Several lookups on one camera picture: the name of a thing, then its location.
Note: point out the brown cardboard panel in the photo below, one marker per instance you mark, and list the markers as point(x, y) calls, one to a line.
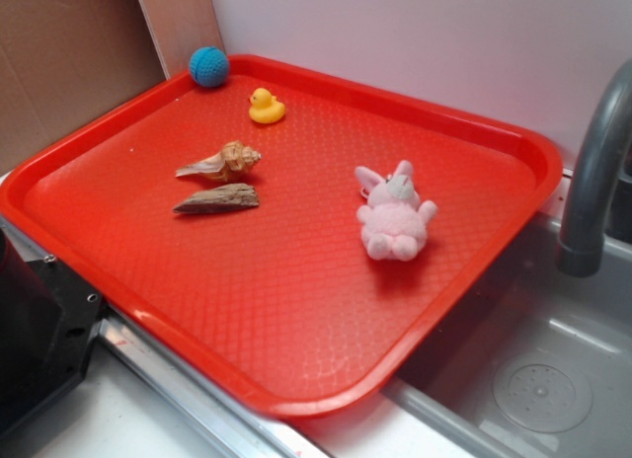
point(64, 63)

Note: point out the tan spiral seashell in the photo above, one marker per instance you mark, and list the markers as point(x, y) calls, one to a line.
point(232, 162)

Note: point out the grey plastic sink basin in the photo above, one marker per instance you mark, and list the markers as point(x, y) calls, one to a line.
point(530, 363)

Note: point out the pink plush bunny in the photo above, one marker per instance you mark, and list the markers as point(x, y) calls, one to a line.
point(394, 220)

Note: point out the grey toy faucet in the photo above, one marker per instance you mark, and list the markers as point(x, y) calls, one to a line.
point(599, 198)

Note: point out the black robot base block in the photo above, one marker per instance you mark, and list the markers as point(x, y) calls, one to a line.
point(50, 317)

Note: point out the red plastic tray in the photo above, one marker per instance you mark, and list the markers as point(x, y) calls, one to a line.
point(280, 304)

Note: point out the brown driftwood piece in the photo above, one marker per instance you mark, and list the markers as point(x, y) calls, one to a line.
point(227, 198)

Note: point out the blue knitted ball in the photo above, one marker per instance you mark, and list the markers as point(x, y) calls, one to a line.
point(209, 67)

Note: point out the yellow rubber duck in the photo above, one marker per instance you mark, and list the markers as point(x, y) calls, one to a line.
point(265, 108)

